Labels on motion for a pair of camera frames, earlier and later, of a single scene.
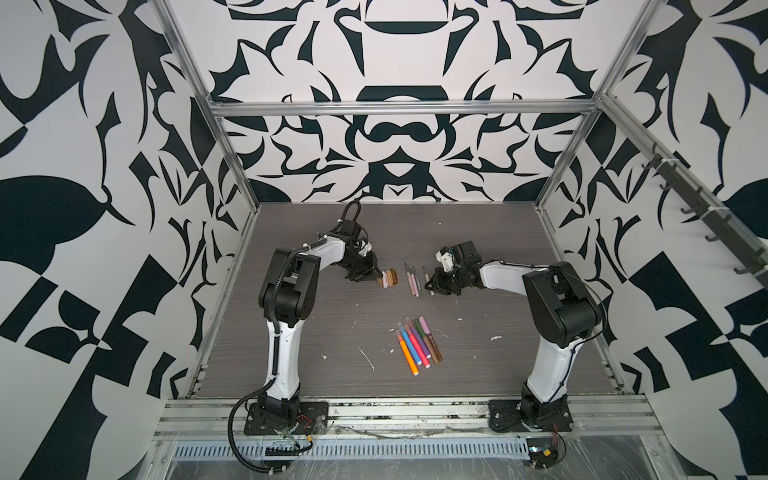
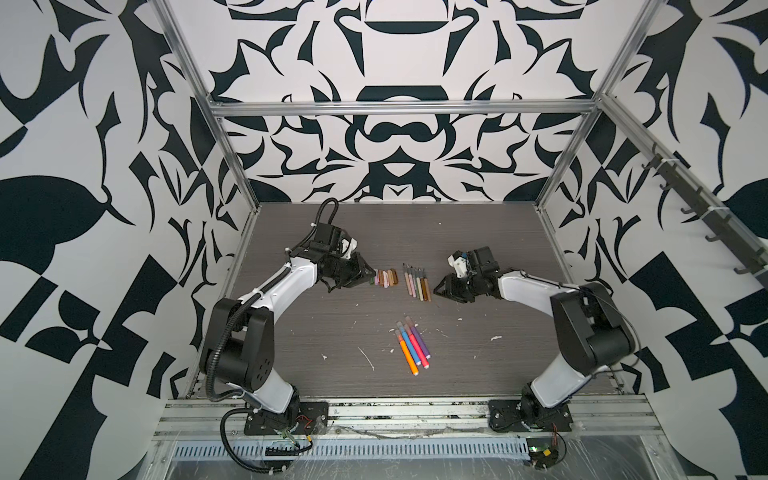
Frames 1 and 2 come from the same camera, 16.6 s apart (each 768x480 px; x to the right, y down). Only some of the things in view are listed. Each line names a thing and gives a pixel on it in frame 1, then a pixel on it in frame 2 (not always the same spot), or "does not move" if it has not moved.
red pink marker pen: x=422 y=356 does not move
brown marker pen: x=429 y=334 -> x=426 y=280
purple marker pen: x=418 y=336 does not move
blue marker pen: x=408 y=343 does not move
